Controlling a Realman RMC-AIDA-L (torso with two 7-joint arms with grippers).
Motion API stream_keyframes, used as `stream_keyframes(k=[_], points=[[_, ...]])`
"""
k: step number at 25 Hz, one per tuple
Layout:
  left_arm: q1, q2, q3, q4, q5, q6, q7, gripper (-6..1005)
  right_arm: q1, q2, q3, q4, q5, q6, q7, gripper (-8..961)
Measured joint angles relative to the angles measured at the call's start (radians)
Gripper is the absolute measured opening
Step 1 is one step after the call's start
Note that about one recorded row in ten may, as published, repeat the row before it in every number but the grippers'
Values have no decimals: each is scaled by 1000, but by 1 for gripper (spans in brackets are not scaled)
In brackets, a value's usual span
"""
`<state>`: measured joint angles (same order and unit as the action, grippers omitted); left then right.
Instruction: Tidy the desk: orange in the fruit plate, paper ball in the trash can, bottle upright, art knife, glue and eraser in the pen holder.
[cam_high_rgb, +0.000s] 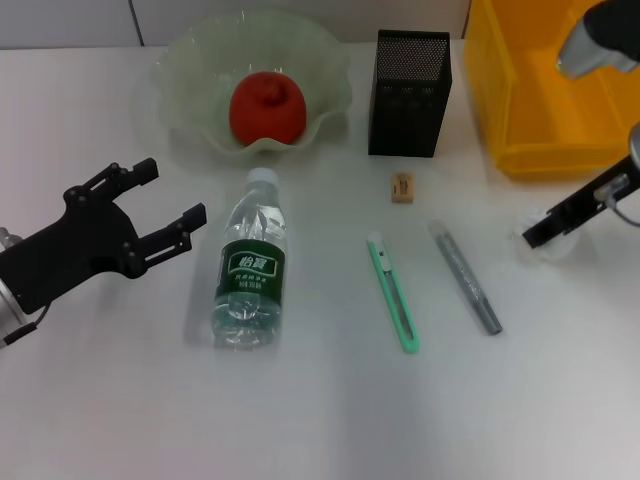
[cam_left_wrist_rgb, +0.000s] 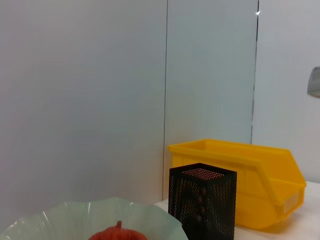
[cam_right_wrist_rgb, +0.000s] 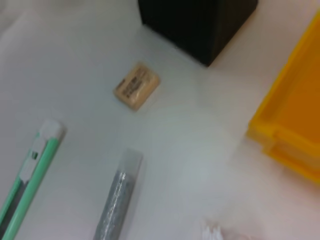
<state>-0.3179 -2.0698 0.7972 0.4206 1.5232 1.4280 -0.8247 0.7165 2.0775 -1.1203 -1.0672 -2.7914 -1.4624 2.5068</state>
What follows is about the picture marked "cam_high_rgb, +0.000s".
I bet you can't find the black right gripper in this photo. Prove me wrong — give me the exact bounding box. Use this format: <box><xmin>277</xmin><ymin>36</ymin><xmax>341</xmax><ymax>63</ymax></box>
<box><xmin>521</xmin><ymin>154</ymin><xmax>640</xmax><ymax>251</ymax></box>

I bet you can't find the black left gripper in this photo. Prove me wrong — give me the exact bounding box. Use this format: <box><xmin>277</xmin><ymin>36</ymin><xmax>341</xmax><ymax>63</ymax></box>
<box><xmin>0</xmin><ymin>157</ymin><xmax>209</xmax><ymax>315</ymax></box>

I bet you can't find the white paper ball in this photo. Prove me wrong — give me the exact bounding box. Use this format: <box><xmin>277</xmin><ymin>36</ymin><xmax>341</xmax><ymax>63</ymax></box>
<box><xmin>509</xmin><ymin>203</ymin><xmax>582</xmax><ymax>265</ymax></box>

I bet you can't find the clear green-label water bottle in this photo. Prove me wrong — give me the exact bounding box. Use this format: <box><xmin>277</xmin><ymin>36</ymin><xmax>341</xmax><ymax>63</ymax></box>
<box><xmin>211</xmin><ymin>168</ymin><xmax>289</xmax><ymax>352</ymax></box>

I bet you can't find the mint green utility knife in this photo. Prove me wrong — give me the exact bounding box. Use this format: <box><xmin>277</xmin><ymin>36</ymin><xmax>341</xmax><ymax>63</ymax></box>
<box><xmin>366</xmin><ymin>230</ymin><xmax>421</xmax><ymax>355</ymax></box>

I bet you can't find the grey marker pen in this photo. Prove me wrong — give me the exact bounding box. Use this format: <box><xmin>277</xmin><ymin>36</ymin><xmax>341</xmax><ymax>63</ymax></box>
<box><xmin>427</xmin><ymin>222</ymin><xmax>504</xmax><ymax>337</ymax></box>

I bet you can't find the small beige eraser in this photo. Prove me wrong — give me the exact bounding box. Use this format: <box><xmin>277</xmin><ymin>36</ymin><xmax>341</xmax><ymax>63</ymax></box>
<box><xmin>390</xmin><ymin>172</ymin><xmax>417</xmax><ymax>205</ymax></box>

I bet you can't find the black mesh pen holder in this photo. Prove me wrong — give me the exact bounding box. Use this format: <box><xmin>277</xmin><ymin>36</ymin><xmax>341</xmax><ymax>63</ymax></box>
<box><xmin>368</xmin><ymin>28</ymin><xmax>454</xmax><ymax>159</ymax></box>

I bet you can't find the pale green wavy glass bowl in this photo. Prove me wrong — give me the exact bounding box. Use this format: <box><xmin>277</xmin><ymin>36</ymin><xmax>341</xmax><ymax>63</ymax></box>
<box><xmin>154</xmin><ymin>12</ymin><xmax>352</xmax><ymax>162</ymax></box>

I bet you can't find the yellow plastic bin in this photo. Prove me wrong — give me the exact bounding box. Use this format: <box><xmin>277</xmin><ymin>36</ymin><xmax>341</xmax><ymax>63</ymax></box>
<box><xmin>463</xmin><ymin>0</ymin><xmax>640</xmax><ymax>182</ymax></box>

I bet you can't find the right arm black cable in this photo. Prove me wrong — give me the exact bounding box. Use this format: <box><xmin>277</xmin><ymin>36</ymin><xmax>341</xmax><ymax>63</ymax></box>
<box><xmin>602</xmin><ymin>179</ymin><xmax>640</xmax><ymax>227</ymax></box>

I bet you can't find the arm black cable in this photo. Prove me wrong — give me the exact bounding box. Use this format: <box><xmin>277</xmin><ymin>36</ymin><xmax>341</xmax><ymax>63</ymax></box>
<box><xmin>0</xmin><ymin>302</ymin><xmax>51</xmax><ymax>350</ymax></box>
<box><xmin>602</xmin><ymin>179</ymin><xmax>640</xmax><ymax>227</ymax></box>

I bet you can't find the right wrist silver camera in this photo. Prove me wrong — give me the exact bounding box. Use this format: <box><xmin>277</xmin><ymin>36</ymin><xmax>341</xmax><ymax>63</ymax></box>
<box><xmin>556</xmin><ymin>0</ymin><xmax>640</xmax><ymax>79</ymax></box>

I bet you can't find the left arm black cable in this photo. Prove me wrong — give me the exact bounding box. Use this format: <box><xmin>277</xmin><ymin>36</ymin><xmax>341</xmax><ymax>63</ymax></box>
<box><xmin>0</xmin><ymin>302</ymin><xmax>51</xmax><ymax>350</ymax></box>

